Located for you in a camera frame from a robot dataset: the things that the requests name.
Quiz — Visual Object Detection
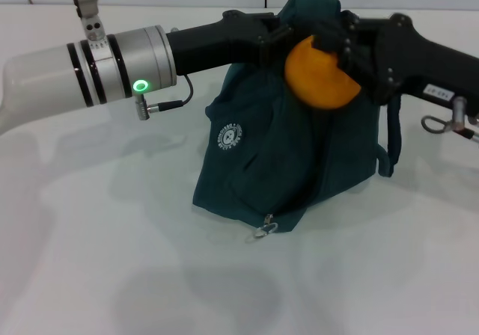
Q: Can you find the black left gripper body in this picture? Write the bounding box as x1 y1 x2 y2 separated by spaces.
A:
166 10 278 77

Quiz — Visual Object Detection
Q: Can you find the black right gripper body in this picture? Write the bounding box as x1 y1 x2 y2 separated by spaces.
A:
370 12 479 108

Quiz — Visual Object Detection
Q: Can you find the orange pear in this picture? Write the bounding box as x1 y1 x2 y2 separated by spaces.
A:
284 35 363 111

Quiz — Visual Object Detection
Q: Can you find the dark teal fabric bag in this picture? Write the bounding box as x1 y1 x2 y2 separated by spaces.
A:
192 0 405 243

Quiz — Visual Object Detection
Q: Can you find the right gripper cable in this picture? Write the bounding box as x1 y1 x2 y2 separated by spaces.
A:
421 114 479 142

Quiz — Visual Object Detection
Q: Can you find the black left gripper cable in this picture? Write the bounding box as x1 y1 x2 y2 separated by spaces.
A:
134 75 194 121

